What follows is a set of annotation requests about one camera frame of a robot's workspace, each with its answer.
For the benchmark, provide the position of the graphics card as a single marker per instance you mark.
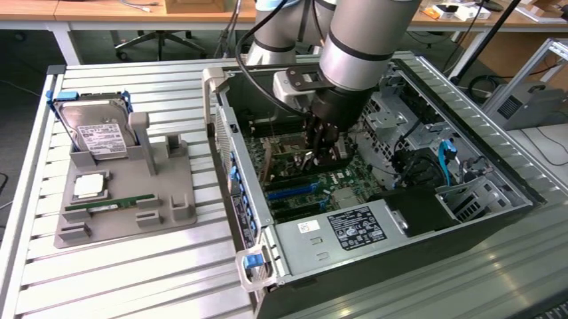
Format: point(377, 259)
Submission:
point(288, 159)

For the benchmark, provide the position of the grey computer tower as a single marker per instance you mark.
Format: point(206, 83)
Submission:
point(528, 106)

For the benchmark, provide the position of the grey power supply unit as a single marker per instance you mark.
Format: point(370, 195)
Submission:
point(310, 246)

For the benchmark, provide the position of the green Dell motherboard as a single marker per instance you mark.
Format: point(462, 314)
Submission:
point(361, 174)

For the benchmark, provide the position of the black open PC case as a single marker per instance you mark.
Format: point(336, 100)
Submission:
point(399, 266)

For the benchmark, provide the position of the black keyboard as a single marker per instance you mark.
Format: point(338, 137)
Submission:
point(554, 314)

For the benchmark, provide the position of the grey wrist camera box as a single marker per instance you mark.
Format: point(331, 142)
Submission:
point(288, 88)

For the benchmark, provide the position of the black plastic shroud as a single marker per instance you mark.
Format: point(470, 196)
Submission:
point(417, 209)

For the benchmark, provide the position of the black stand pole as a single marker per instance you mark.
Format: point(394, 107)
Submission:
point(489, 36)

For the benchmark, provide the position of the blue case latch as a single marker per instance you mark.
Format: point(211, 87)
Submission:
point(252, 260)

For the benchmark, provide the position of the blue expansion slot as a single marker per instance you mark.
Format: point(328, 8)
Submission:
point(288, 192)

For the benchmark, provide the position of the silver hard disk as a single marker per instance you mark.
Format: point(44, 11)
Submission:
point(95, 133)

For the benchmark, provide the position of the brown cardboard box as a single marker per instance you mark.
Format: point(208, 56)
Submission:
point(195, 6)

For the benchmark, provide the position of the aluminium profile frame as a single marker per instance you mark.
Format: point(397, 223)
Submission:
point(538, 58)

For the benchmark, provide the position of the black office chair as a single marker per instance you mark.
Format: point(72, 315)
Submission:
point(161, 40)

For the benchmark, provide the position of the silver CPU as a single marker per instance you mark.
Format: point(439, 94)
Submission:
point(88, 184)

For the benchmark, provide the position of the grey parts rack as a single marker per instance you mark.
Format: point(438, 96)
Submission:
point(128, 189)

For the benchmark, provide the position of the metal disk bay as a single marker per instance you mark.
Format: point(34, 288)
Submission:
point(386, 116)

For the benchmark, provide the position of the green loose RAM stick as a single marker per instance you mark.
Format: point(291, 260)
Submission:
point(124, 201)

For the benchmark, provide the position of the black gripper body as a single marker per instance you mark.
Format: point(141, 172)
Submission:
point(339, 108)

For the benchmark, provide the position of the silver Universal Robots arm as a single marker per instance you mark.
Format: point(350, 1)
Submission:
point(363, 43)

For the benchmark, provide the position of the blue disk caddy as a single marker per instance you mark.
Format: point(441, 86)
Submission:
point(67, 96)

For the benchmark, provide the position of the white cardboard box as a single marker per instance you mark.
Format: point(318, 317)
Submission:
point(470, 14)

